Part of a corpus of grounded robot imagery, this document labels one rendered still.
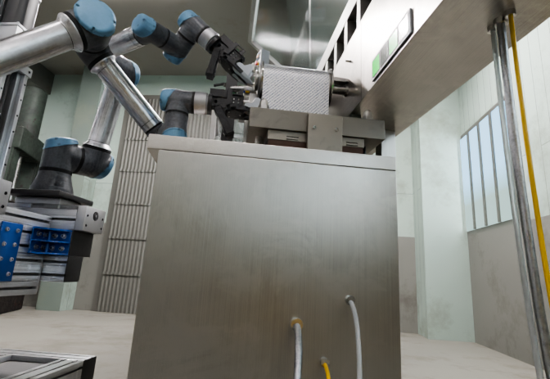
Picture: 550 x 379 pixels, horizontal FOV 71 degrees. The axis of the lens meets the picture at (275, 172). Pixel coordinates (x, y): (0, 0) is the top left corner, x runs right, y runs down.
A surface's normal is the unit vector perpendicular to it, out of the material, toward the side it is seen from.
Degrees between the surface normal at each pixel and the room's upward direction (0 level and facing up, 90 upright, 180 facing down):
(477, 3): 180
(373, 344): 90
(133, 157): 90
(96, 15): 85
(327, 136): 90
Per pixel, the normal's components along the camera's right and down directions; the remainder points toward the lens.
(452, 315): -0.09, -0.26
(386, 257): 0.13, -0.25
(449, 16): -0.06, 0.97
